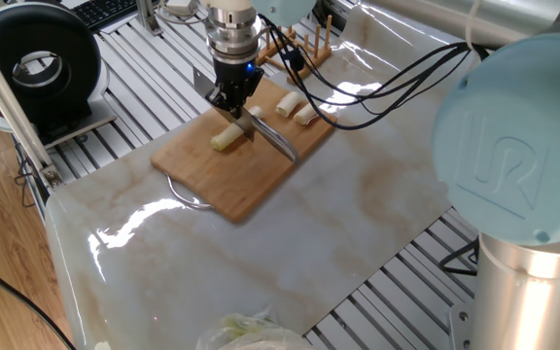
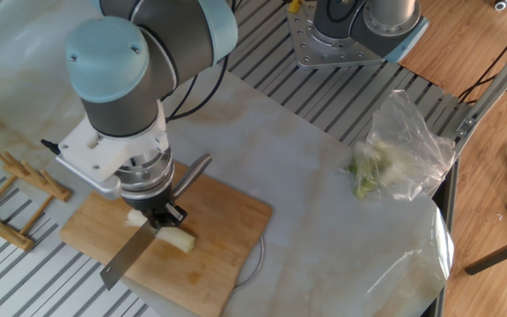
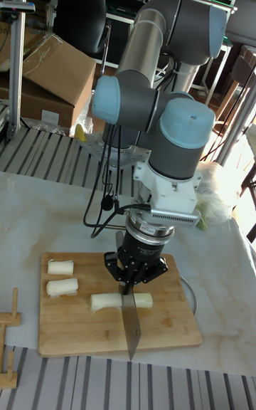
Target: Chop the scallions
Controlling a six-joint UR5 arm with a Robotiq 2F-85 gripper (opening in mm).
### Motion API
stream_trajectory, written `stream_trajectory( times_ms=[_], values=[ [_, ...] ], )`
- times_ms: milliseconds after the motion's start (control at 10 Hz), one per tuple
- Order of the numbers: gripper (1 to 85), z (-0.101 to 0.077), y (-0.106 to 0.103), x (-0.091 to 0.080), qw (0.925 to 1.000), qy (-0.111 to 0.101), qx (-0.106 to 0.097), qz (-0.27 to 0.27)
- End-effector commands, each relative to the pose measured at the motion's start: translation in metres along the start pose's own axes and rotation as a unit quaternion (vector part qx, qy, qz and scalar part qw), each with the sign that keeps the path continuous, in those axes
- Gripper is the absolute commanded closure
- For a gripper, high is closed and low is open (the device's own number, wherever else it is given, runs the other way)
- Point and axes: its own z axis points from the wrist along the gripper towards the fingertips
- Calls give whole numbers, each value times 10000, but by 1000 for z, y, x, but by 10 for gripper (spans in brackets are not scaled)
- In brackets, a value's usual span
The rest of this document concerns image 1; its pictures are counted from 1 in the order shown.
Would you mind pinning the short cut scallion piece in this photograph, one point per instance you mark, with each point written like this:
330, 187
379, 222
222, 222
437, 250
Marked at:
287, 104
305, 115

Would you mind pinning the white scallion stalk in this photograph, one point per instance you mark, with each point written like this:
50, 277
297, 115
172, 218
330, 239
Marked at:
226, 137

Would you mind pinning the steel cleaver knife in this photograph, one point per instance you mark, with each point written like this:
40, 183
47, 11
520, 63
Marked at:
275, 143

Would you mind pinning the grey fan base plate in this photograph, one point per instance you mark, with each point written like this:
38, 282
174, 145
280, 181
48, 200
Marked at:
80, 124

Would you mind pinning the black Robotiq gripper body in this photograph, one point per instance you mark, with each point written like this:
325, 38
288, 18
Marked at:
236, 78

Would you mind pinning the black keyboard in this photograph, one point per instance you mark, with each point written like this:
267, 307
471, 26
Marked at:
105, 12

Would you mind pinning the silver robot mounting plate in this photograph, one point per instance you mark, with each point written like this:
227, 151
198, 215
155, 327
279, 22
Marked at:
460, 325

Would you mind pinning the black round duct fan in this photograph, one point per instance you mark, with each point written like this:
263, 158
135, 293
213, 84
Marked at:
42, 39

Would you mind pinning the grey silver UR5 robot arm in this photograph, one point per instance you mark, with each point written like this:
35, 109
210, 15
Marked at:
518, 146

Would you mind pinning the aluminium bracket post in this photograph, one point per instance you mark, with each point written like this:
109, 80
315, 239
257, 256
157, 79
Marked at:
148, 17

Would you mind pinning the bamboo cutting board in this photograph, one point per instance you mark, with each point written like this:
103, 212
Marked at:
241, 180

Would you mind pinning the aluminium frame beam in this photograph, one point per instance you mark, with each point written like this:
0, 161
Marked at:
8, 107

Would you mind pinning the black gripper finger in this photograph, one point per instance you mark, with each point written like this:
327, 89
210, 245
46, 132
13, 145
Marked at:
237, 104
217, 97

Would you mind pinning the wooden peg rack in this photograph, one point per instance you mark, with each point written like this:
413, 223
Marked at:
316, 53

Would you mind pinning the plastic bag of scallion scraps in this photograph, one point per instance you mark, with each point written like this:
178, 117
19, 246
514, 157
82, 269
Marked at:
260, 335

